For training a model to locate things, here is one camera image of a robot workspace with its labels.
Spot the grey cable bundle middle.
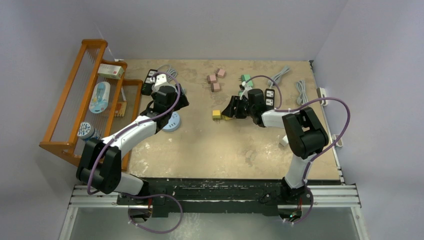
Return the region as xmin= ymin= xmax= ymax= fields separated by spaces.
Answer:
xmin=267 ymin=65 xmax=292 ymax=90

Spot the white wall bracket upper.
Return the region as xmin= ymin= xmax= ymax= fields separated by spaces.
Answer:
xmin=316 ymin=87 xmax=328 ymax=107

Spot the round blue power socket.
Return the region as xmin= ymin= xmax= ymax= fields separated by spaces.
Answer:
xmin=162 ymin=111 xmax=181 ymax=133

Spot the yellow usb charger plug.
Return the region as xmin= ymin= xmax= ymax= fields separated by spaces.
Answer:
xmin=212 ymin=110 xmax=222 ymax=121

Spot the white power strip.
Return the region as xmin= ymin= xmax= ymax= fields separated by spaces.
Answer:
xmin=279 ymin=135 xmax=289 ymax=147

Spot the green usb charger plug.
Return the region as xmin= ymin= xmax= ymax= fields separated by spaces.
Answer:
xmin=240 ymin=74 xmax=251 ymax=82

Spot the grey cable bundle right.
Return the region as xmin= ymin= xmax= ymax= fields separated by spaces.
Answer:
xmin=295 ymin=79 xmax=309 ymax=106

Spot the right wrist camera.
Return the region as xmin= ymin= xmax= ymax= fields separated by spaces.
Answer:
xmin=239 ymin=81 xmax=253 ymax=99

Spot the yellow charger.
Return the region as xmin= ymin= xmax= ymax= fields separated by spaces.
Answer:
xmin=222 ymin=115 xmax=233 ymax=121

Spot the blue blister pack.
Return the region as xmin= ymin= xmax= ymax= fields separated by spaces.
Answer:
xmin=89 ymin=81 xmax=111 ymax=114

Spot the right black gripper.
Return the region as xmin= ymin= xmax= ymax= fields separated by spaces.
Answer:
xmin=222 ymin=95 xmax=255 ymax=120

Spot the white wall bracket lower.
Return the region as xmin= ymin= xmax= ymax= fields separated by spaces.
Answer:
xmin=331 ymin=134 xmax=343 ymax=148

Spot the blue white cup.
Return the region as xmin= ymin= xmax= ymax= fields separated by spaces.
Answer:
xmin=77 ymin=121 xmax=100 ymax=142

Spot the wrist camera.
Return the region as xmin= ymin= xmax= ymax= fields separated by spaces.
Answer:
xmin=239 ymin=81 xmax=253 ymax=99
xmin=152 ymin=74 xmax=169 ymax=93

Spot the orange wooden rack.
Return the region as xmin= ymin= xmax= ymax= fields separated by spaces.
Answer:
xmin=39 ymin=39 xmax=143 ymax=166

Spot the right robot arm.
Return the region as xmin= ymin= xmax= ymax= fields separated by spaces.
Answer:
xmin=221 ymin=88 xmax=329 ymax=204

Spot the pink charger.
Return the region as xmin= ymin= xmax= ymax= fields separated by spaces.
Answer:
xmin=206 ymin=74 xmax=218 ymax=84
xmin=210 ymin=82 xmax=221 ymax=93

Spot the black metal base rail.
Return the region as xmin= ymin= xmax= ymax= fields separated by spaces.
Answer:
xmin=68 ymin=177 xmax=362 ymax=220

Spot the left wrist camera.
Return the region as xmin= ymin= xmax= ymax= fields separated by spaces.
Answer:
xmin=152 ymin=74 xmax=169 ymax=93

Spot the white wall bracket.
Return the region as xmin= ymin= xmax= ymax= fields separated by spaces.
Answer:
xmin=316 ymin=87 xmax=328 ymax=107
xmin=331 ymin=134 xmax=343 ymax=148

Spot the grey cable bundle left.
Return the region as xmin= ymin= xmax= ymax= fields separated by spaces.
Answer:
xmin=157 ymin=64 xmax=179 ymax=79

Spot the grey cable bundle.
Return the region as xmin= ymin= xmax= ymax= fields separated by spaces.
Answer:
xmin=157 ymin=64 xmax=179 ymax=79
xmin=295 ymin=79 xmax=309 ymax=106
xmin=267 ymin=65 xmax=292 ymax=90

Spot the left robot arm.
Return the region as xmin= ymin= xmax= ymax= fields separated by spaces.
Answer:
xmin=76 ymin=84 xmax=189 ymax=205

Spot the pink usb charger plug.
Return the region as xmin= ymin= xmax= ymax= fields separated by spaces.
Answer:
xmin=215 ymin=68 xmax=226 ymax=78

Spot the orange snack packet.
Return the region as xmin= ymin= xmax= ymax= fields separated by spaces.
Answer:
xmin=114 ymin=101 xmax=127 ymax=118

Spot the white red box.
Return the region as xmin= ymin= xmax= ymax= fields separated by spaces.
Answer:
xmin=97 ymin=63 xmax=124 ymax=80

